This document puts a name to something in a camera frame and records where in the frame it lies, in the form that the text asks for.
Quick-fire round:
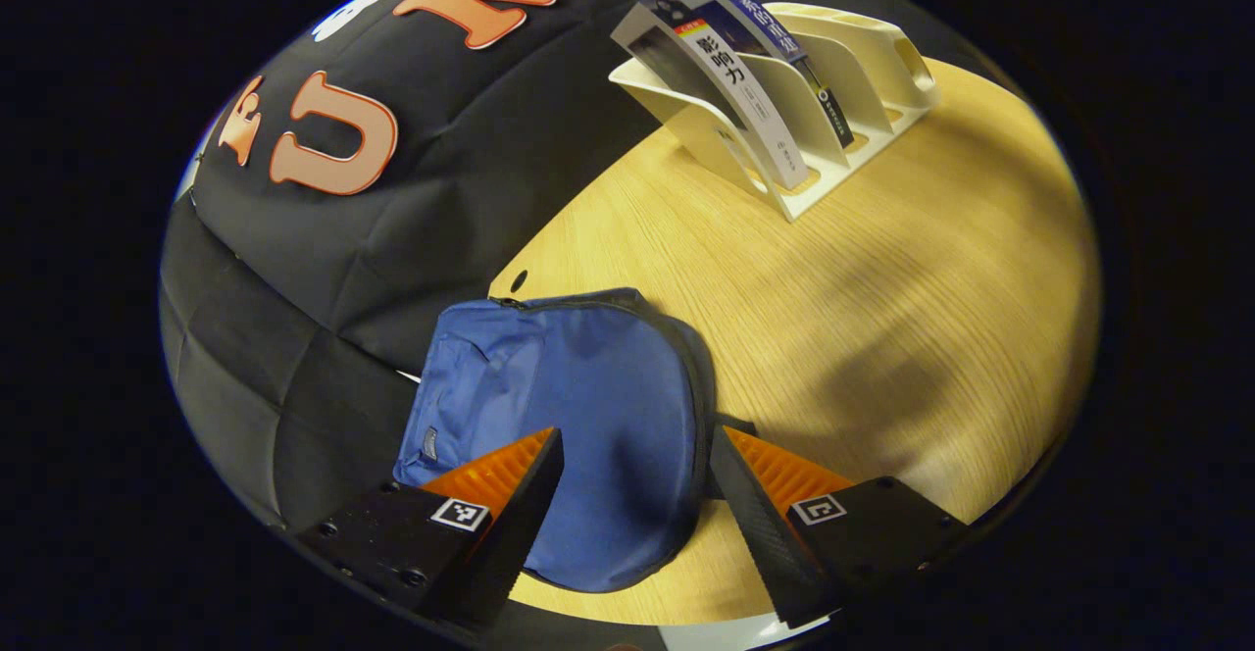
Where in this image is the white cover book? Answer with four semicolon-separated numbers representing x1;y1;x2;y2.
610;0;813;191

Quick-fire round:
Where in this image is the blue schoolbag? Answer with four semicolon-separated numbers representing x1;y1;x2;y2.
392;286;756;595

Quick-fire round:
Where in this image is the blue cover book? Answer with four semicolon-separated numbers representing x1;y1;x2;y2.
677;0;856;150

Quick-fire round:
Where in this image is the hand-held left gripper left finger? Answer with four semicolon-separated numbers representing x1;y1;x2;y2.
294;426;567;632

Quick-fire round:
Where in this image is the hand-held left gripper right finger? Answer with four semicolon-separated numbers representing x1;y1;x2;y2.
708;424;972;630

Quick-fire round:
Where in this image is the white plastic bookshelf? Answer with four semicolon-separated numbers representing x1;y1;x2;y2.
608;1;942;224

